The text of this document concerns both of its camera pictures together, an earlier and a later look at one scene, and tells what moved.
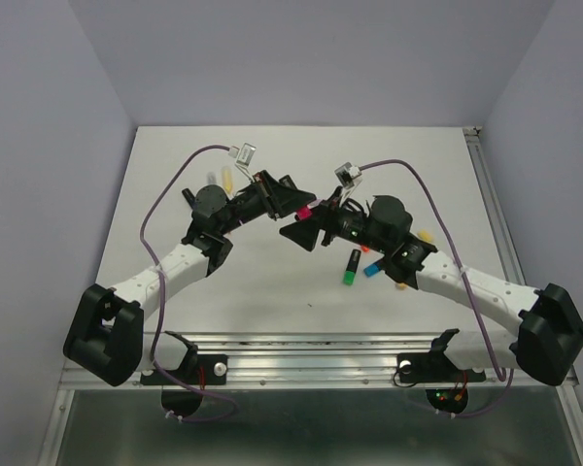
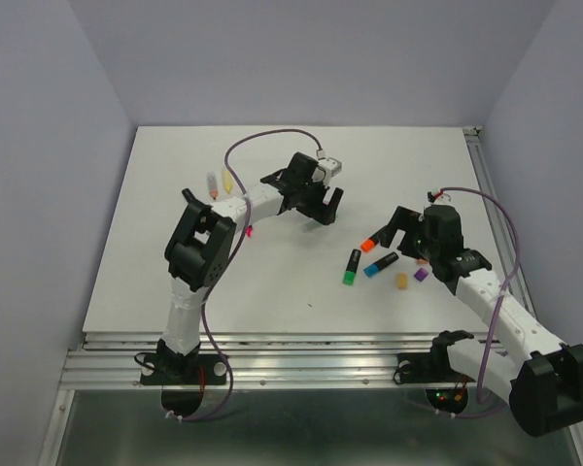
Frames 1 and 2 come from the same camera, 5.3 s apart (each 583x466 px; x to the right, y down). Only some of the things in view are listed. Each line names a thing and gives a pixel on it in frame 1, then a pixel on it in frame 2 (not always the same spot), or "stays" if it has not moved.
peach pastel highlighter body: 211,178 stays
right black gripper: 305,233 -> 403,218
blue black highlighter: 372,269 stays
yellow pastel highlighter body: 227,179 stays
